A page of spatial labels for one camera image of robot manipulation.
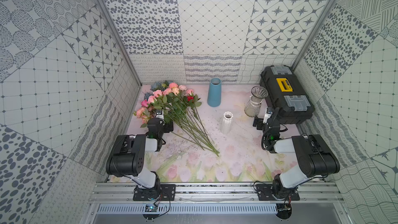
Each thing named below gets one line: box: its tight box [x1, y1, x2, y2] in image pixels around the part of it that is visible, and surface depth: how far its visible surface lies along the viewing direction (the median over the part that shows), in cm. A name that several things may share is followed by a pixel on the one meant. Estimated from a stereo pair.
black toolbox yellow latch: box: [259, 64, 316, 125], surface depth 96 cm
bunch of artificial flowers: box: [133, 80, 220, 157], surface depth 98 cm
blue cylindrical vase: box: [206, 77, 222, 108], surface depth 106 cm
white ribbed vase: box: [221, 110, 234, 135], surface depth 86 cm
